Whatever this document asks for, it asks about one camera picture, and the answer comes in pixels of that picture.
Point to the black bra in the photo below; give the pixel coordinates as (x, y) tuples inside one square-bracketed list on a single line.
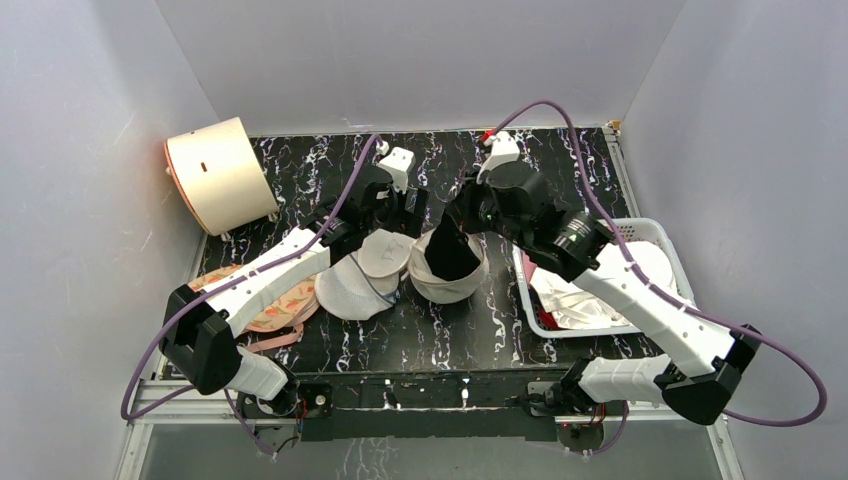
[(449, 254)]

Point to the aluminium frame rail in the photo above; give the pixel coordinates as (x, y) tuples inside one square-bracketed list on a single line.
[(198, 438)]

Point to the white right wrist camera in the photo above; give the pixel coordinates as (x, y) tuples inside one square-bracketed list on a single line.
[(503, 148)]

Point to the cream cylindrical drum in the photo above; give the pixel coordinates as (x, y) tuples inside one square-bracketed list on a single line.
[(219, 177)]

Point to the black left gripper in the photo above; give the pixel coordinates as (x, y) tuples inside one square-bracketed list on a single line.
[(408, 222)]

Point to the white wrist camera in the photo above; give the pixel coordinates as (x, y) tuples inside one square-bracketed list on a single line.
[(399, 163), (503, 148)]

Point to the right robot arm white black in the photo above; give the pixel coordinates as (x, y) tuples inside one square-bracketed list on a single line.
[(700, 365)]

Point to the white cloth in basket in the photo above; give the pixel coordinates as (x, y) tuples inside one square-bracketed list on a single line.
[(566, 306)]

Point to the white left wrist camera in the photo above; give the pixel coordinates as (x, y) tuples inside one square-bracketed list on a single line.
[(399, 163)]

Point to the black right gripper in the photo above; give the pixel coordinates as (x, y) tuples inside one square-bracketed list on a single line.
[(468, 216)]

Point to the floral orange bra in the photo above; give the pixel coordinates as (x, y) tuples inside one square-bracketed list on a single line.
[(284, 318)]

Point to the white plastic laundry basket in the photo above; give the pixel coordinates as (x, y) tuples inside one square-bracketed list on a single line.
[(633, 229)]

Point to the white mesh bag beige zipper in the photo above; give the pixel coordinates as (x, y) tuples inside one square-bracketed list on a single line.
[(384, 253)]

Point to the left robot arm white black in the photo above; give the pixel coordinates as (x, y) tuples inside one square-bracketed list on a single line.
[(201, 329)]

